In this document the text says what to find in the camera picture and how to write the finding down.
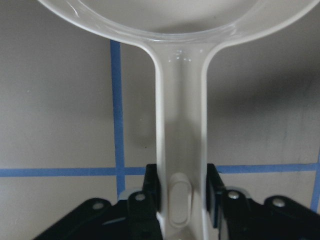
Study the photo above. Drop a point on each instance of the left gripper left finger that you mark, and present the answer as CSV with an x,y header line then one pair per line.
x,y
132,218

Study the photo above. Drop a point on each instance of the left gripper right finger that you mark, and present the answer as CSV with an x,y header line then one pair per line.
x,y
239,217

